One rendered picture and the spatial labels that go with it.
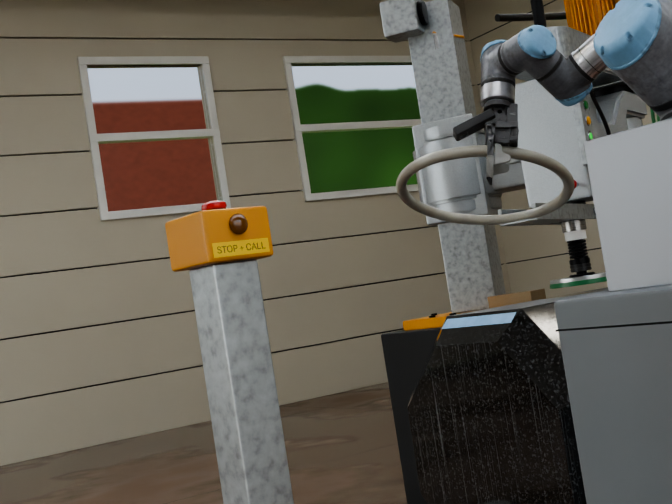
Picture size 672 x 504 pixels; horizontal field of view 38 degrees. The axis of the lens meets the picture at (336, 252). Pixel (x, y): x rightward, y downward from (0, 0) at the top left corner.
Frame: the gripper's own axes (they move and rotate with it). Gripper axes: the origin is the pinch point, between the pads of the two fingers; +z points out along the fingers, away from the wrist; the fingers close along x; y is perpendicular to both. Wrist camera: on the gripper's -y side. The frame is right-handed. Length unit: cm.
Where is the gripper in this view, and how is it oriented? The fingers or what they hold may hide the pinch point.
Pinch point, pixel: (488, 176)
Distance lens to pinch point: 255.1
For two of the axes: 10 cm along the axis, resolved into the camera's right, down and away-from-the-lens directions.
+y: 9.9, 0.2, -1.2
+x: 1.1, 3.1, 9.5
